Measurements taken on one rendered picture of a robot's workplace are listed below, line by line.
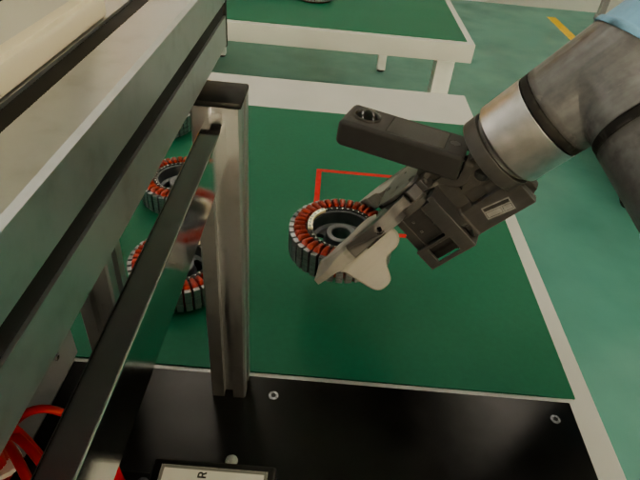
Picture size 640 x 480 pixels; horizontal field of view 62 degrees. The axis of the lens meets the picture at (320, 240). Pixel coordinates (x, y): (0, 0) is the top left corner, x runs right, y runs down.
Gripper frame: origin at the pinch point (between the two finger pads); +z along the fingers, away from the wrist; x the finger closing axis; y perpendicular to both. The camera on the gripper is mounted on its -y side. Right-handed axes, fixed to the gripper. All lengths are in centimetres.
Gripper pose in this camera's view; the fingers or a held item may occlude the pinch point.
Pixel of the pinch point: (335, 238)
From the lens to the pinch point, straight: 57.2
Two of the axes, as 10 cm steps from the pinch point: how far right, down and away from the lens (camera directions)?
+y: 6.9, 7.0, 1.6
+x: 3.7, -5.4, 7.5
